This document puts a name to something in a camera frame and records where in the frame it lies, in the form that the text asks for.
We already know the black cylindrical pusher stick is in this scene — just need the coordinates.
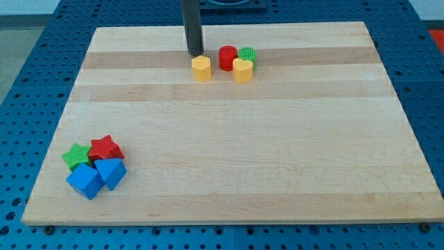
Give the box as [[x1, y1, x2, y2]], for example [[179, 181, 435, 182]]
[[181, 0, 204, 56]]

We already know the yellow heart block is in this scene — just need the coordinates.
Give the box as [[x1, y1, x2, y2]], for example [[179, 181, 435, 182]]
[[232, 58, 254, 83]]

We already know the yellow pentagon block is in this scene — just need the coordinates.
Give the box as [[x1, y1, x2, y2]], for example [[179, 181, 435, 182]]
[[191, 56, 212, 82]]

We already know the red cylinder block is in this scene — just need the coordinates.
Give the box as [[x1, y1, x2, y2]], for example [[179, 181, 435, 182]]
[[219, 45, 237, 72]]

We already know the green cylinder block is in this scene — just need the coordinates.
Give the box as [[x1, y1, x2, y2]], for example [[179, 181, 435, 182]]
[[237, 47, 257, 67]]

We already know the red star block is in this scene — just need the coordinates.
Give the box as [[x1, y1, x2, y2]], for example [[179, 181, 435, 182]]
[[88, 135, 124, 161]]

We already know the wooden board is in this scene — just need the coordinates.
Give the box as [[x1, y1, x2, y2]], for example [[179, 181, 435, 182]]
[[22, 22, 443, 226]]

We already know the blue triangle block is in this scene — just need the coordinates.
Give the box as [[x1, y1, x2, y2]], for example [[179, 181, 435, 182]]
[[94, 158, 127, 191]]

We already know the green star block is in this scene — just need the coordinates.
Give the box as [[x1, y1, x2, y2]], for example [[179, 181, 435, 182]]
[[62, 143, 92, 172]]

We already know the blue cube block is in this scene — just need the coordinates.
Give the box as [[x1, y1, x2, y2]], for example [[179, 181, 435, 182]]
[[66, 163, 105, 200]]

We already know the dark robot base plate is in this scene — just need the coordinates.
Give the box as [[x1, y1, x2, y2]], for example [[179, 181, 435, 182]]
[[199, 0, 267, 10]]

